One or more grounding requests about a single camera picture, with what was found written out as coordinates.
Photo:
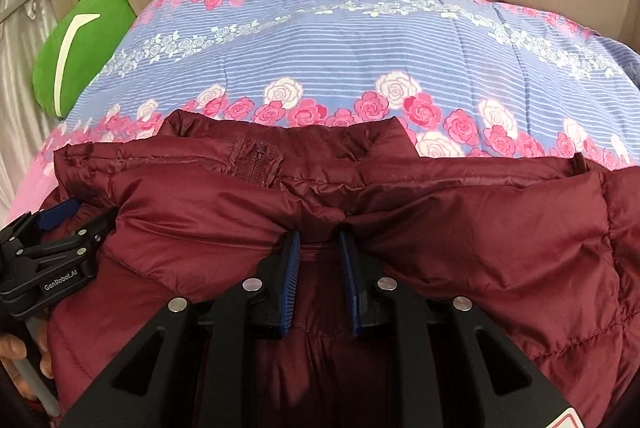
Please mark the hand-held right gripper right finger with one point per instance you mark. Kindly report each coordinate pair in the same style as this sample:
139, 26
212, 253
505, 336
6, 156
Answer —
348, 280

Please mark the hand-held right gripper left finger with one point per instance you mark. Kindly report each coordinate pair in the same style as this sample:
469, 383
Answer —
290, 280

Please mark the green plush pillow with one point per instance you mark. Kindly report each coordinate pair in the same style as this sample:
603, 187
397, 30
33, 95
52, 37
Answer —
95, 43

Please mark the person's left hand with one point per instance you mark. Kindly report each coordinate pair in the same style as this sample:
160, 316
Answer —
17, 358

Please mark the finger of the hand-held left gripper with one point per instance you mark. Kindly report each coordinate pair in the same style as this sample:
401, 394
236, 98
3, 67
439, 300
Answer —
95, 225
57, 214

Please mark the white thin rod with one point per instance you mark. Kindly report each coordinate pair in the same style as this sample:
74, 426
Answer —
42, 383

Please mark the silver grey curtain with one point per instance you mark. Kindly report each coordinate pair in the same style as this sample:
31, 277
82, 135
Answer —
22, 83

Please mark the maroon puffer jacket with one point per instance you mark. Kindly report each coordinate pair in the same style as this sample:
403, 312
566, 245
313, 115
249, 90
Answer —
450, 248

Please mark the pink floral bed sheet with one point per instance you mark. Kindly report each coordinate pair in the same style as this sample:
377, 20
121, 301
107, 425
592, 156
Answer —
350, 58

